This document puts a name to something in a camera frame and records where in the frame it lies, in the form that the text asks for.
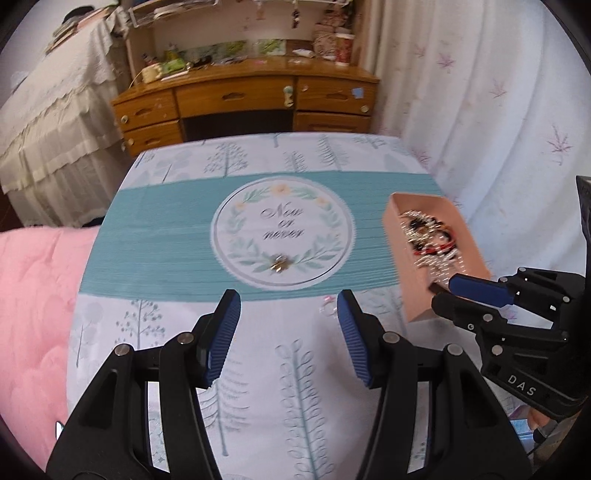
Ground white pearl necklace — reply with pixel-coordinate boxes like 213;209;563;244
399;209;472;282

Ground floral white curtain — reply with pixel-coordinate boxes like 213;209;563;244
358;1;590;276

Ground wooden shelf hutch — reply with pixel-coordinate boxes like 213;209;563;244
121;1;363;74

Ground red string bracelet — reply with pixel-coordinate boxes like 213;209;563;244
413;241;459;257

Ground white lace cover cloth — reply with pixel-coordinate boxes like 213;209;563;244
1;7;131;227

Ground black bead bracelet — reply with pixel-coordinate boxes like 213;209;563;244
406;216;459;259

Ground small pink clear earring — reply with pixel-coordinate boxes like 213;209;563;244
320;295;338;317

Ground pink plastic tray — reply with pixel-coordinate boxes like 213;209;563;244
383;192;491;322

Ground wooden desk with drawers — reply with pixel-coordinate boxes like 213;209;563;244
112;57;380;156

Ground small gold charm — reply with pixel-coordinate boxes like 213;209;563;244
270;254;291;273

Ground red white cup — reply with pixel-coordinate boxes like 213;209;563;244
335;29;356;67

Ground pink quilt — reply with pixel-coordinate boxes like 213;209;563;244
1;227;98;468

